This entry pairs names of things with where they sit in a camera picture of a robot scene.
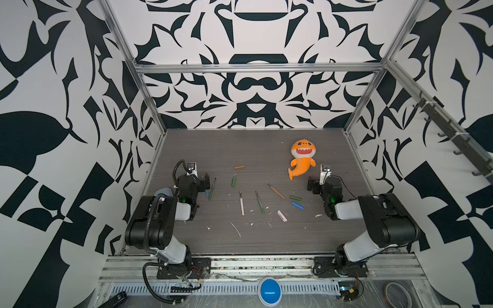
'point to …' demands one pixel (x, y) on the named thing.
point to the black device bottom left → (115, 301)
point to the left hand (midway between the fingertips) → (195, 171)
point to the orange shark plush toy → (302, 149)
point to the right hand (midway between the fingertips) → (322, 174)
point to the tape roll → (396, 296)
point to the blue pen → (207, 192)
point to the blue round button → (269, 291)
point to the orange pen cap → (239, 167)
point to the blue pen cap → (298, 205)
